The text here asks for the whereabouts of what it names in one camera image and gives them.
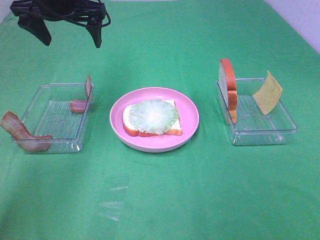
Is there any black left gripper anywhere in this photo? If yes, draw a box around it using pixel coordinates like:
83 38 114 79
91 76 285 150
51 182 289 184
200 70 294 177
10 0 108 48

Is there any bacon strip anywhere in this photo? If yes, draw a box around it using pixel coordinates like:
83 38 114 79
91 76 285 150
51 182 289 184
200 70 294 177
69 74 92 114
0 111 52 153

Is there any green lettuce leaf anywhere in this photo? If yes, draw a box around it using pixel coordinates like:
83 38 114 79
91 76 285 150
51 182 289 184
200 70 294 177
127 99 180 135

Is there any bread slice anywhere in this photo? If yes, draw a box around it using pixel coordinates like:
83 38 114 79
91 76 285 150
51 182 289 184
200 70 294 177
218 58 238 123
122 99 183 137

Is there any yellow cheese slice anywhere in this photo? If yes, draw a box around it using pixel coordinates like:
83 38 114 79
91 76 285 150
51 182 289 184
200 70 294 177
252 71 283 115

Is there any clear left plastic container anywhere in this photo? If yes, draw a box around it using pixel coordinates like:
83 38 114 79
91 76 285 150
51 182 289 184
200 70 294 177
12 83 94 154

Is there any clear plastic container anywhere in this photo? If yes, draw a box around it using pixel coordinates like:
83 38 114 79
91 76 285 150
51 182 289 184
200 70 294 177
216 78 298 146
12 83 94 154

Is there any pink plate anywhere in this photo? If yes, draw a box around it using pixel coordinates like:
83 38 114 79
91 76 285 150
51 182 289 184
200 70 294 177
109 87 200 153

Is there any clear right plastic container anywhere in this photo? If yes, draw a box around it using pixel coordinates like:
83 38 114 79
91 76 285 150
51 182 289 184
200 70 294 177
216 78 298 146

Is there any green tablecloth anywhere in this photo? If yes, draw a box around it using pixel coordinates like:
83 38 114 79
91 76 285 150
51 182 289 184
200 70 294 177
0 0 320 240

